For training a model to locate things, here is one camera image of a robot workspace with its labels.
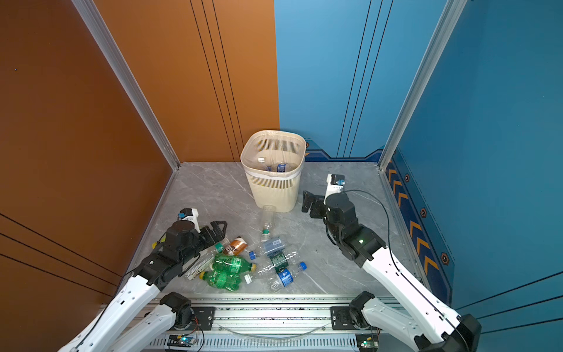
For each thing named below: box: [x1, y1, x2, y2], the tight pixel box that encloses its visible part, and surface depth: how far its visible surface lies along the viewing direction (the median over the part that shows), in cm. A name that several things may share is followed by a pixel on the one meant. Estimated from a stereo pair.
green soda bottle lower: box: [199, 269, 242, 292], surface depth 81 cm
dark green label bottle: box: [256, 250, 299, 273], surface depth 82 cm
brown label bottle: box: [222, 236, 249, 256], surface depth 87 cm
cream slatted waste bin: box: [240, 129, 307, 214], surface depth 98 cm
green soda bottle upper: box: [213, 255, 257, 275], surface depth 81 cm
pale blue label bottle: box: [248, 236, 286, 261], surface depth 87 cm
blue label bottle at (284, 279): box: [269, 261, 308, 291], surface depth 79 cm
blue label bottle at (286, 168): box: [277, 162, 298, 173], surface depth 103 cm
